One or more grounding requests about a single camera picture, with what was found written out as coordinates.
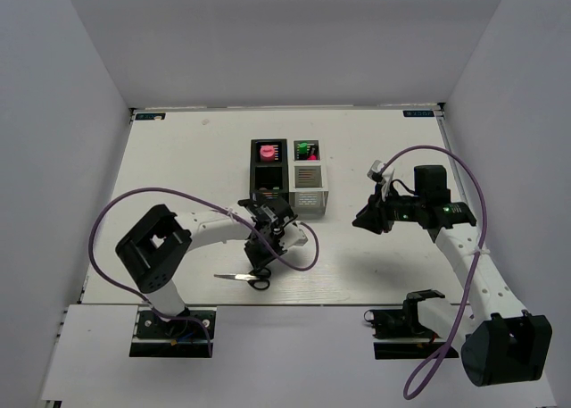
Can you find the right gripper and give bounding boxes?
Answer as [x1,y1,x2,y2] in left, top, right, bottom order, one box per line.
[352,182,425,234]

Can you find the black handled scissors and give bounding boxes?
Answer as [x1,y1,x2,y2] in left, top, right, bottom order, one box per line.
[214,269,271,291]

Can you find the pink glue stick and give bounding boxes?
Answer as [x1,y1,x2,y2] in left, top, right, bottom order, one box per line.
[259,145,277,162]

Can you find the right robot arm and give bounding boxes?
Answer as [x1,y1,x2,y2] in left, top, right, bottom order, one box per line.
[352,161,552,387]

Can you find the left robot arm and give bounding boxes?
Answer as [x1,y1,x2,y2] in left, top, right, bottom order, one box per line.
[115,198,308,336]

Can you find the white slotted organizer box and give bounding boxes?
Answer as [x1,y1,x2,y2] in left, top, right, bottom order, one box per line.
[287,138,329,219]

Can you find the right blue corner label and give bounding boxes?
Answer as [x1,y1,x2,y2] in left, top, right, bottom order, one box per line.
[402,110,434,118]

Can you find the blue corner label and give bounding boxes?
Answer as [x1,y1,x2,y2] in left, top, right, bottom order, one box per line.
[402,110,434,118]
[135,112,166,121]

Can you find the left blue corner label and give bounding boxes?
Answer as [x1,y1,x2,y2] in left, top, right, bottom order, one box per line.
[135,112,166,121]

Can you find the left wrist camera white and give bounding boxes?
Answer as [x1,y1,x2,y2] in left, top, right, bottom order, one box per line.
[280,222,308,251]

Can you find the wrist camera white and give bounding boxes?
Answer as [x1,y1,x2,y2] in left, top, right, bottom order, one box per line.
[367,160,394,201]
[280,222,308,251]

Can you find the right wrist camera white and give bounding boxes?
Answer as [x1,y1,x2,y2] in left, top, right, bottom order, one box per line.
[367,160,394,201]

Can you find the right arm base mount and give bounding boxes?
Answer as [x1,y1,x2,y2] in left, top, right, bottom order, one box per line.
[363,309,444,361]

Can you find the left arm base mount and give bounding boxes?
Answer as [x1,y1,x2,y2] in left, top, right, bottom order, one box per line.
[129,309,217,359]

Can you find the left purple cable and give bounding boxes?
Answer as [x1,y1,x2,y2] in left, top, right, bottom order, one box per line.
[87,187,320,355]

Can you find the purple cable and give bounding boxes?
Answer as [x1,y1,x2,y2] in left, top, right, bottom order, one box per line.
[369,145,487,401]
[87,187,320,355]

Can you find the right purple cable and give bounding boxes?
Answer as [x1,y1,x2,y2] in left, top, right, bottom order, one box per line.
[369,145,487,401]

